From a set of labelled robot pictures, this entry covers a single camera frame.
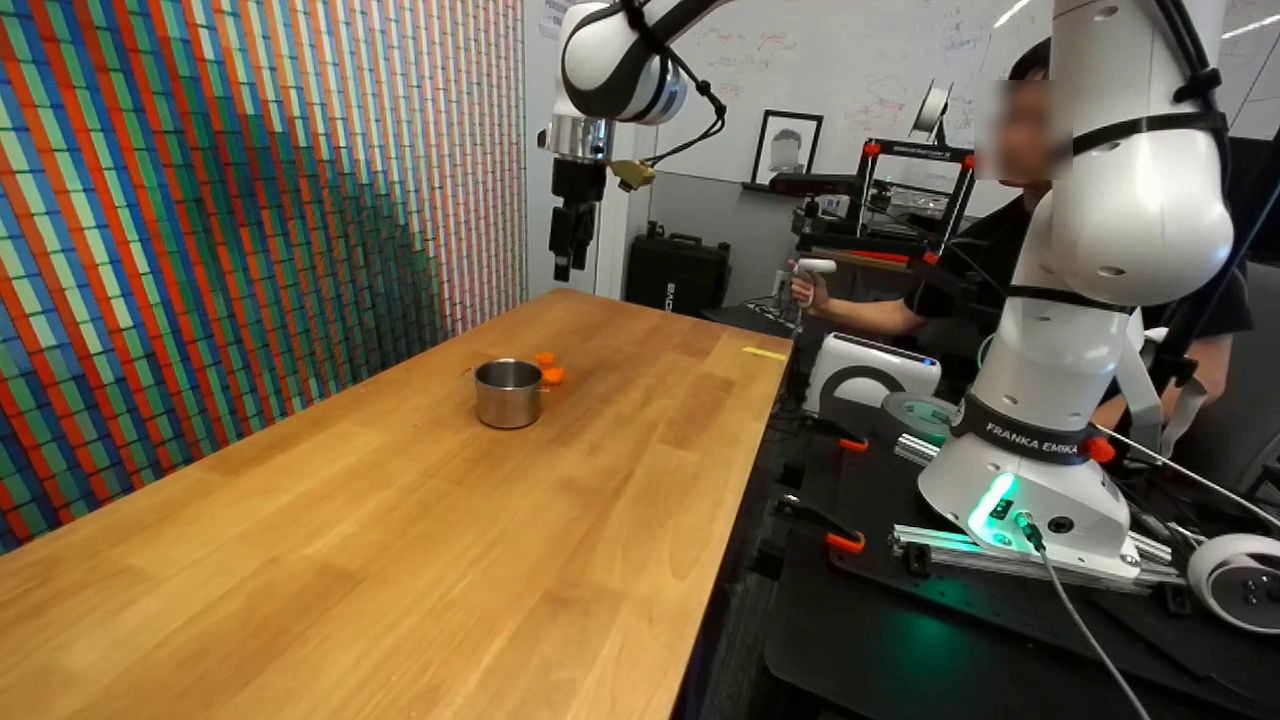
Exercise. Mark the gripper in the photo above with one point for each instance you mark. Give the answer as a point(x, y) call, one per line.
point(578, 185)

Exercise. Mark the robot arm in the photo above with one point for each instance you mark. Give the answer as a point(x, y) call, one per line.
point(1130, 210)

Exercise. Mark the small steel pot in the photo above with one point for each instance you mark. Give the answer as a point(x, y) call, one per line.
point(508, 396)

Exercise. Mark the black hard case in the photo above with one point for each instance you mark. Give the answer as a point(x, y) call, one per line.
point(677, 272)

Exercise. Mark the yellow tape strip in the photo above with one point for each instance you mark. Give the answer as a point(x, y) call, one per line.
point(765, 353)

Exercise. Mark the framed picture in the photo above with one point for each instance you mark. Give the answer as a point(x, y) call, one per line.
point(787, 147)

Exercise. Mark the white and black box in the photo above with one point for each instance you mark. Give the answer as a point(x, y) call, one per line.
point(870, 370)

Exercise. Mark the black and red 3D printer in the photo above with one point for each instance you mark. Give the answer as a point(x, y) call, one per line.
point(900, 215)

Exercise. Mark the black clamp with orange tip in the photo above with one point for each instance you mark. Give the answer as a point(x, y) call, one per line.
point(852, 444)
point(835, 532)

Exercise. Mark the grey tape roll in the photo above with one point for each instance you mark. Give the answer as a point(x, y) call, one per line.
point(918, 415)

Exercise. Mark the person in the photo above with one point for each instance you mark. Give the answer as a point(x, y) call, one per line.
point(960, 280)

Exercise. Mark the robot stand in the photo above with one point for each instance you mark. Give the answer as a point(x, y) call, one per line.
point(900, 640)

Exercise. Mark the white hand controller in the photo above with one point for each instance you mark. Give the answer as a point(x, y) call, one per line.
point(1238, 580)

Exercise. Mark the aluminium rail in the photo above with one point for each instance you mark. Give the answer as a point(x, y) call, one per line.
point(930, 545)

